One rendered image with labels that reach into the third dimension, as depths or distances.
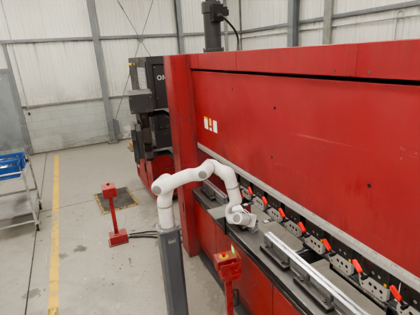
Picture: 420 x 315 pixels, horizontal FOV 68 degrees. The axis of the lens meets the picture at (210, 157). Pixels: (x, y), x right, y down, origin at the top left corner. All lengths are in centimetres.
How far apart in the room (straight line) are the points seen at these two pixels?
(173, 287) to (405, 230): 190
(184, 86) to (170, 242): 154
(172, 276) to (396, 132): 201
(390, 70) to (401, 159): 34
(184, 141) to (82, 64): 636
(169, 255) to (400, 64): 204
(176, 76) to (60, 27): 645
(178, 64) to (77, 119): 653
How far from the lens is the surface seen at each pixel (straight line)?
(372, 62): 144
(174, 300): 292
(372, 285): 175
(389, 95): 142
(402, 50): 136
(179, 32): 972
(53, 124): 947
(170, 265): 270
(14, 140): 958
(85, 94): 939
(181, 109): 324
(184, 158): 336
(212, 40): 299
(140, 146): 339
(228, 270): 248
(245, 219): 233
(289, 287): 218
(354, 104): 153
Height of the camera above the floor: 230
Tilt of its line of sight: 18 degrees down
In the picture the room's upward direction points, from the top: 4 degrees counter-clockwise
